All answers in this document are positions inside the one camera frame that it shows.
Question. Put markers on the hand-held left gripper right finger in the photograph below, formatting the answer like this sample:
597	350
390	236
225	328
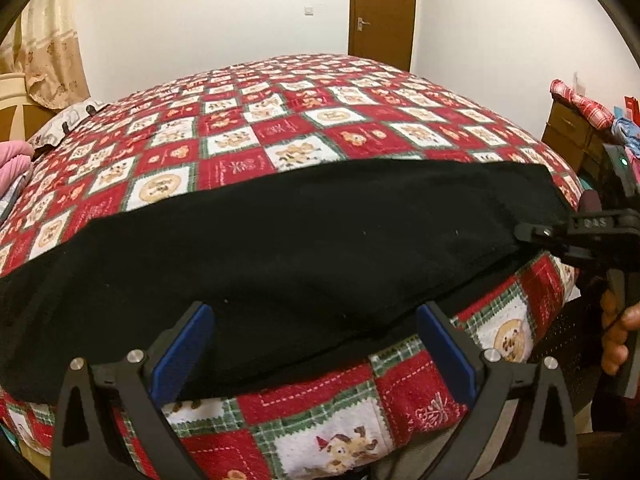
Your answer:
445	355

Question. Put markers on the brown wooden door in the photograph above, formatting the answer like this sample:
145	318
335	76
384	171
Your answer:
382	10

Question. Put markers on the beige patterned curtain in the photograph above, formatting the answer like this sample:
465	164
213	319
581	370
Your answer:
50	35

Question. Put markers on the white printed pillow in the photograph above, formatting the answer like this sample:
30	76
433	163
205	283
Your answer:
65	121

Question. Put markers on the black pants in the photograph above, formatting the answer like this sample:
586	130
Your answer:
300	250

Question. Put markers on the red plaid cloth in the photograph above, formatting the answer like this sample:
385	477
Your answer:
587	105

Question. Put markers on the wooden dresser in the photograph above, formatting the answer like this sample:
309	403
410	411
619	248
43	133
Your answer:
562	132

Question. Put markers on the pink folded blanket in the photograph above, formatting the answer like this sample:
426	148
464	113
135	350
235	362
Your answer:
14	165

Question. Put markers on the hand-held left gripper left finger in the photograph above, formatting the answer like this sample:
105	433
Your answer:
182	355

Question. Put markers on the cream wooden headboard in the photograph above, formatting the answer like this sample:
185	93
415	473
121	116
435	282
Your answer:
15	110

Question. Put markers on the red paper item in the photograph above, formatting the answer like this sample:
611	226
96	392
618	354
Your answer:
632	110

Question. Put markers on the person's right hand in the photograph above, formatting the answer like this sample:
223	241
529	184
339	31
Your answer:
615	330

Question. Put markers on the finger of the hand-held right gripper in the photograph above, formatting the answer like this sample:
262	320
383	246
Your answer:
575	255
595	222

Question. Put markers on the red printed bed blanket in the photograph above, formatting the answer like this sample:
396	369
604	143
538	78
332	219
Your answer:
300	125

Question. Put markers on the blue cloth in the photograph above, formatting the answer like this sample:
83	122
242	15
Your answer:
627	132

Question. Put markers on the white light switch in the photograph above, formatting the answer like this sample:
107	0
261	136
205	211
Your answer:
309	10

